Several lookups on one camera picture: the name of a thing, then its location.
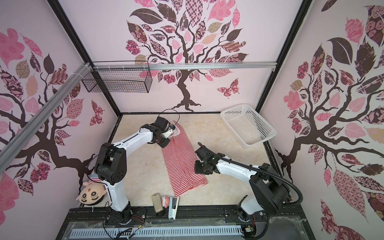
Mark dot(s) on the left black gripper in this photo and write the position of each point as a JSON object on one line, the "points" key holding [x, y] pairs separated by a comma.
{"points": [[163, 144]]}

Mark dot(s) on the small pink toy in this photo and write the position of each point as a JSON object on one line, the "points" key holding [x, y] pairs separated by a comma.
{"points": [[165, 201]]}

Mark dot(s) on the white plastic mesh basket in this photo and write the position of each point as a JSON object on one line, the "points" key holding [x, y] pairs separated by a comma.
{"points": [[247, 125]]}

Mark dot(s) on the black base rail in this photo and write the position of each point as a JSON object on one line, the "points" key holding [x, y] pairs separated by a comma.
{"points": [[227, 213]]}

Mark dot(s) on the red white striped tank top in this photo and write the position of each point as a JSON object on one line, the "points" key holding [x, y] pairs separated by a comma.
{"points": [[179, 156]]}

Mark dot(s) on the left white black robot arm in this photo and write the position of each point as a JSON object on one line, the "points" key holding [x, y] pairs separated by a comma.
{"points": [[111, 165]]}

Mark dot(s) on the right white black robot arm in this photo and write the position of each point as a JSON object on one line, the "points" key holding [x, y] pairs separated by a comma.
{"points": [[270, 190]]}

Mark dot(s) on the aluminium rail back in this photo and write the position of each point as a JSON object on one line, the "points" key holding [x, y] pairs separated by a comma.
{"points": [[195, 66]]}

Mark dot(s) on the white slotted cable duct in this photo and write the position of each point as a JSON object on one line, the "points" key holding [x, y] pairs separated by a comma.
{"points": [[154, 232]]}

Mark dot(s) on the black wire basket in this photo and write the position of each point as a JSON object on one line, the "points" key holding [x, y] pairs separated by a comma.
{"points": [[119, 77]]}

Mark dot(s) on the aluminium rail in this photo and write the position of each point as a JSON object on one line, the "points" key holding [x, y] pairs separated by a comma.
{"points": [[11, 150], [195, 66]]}

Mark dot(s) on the plush doll head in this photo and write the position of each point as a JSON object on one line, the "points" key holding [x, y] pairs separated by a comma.
{"points": [[93, 192]]}

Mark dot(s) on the tan rectangular block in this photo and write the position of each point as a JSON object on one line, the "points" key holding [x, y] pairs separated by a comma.
{"points": [[157, 203]]}

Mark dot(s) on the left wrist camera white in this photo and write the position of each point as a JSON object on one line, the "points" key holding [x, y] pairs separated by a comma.
{"points": [[169, 131]]}

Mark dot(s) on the aluminium rail left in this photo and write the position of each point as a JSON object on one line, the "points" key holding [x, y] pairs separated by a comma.
{"points": [[11, 150]]}

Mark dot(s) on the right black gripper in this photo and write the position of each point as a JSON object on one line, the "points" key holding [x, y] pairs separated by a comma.
{"points": [[197, 168]]}

